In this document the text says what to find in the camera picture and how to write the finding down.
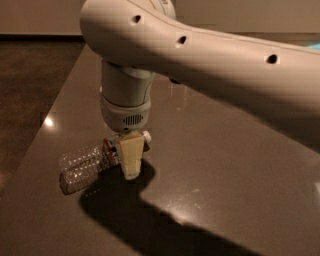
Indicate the clear plastic water bottle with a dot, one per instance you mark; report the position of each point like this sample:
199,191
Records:
82,167

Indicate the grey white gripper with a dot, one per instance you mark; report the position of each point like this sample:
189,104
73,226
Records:
124,115

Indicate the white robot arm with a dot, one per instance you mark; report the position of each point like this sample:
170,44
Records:
137,39

